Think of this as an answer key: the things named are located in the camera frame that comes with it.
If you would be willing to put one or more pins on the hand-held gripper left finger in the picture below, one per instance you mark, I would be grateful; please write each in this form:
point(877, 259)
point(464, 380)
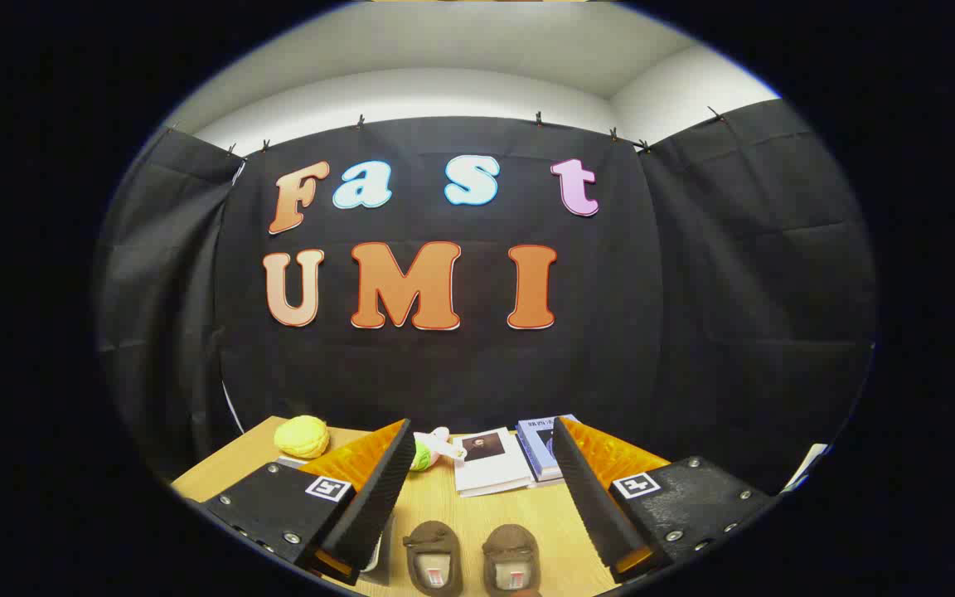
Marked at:
point(378, 506)

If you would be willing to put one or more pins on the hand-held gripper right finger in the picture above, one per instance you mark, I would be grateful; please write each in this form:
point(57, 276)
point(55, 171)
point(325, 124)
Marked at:
point(589, 506)

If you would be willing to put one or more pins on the grey fabric storage box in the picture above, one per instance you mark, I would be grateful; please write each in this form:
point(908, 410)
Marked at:
point(382, 547)

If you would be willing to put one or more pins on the brown shoe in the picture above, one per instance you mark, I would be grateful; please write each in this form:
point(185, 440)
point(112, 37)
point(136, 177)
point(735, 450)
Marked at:
point(432, 551)
point(511, 551)

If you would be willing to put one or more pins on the green and pink plush toy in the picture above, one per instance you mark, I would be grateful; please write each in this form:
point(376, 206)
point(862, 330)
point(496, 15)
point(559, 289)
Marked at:
point(421, 456)

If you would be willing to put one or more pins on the blue book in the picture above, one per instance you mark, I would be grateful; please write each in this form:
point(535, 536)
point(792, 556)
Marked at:
point(537, 452)

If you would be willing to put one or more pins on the white book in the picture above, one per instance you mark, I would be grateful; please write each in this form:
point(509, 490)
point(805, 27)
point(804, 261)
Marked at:
point(494, 473)

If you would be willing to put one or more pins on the yellow knitted plush ball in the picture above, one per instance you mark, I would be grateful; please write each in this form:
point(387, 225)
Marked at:
point(302, 436)

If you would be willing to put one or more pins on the black backdrop cloth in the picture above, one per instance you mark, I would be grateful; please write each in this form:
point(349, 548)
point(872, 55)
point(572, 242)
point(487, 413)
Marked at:
point(610, 332)

